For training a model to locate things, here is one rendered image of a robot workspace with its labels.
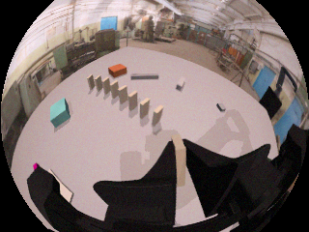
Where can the teal box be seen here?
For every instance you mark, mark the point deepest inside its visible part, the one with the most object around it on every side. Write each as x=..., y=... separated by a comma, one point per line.
x=59, y=112

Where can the orange block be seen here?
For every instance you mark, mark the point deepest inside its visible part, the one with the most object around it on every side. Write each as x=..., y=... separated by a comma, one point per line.
x=117, y=70

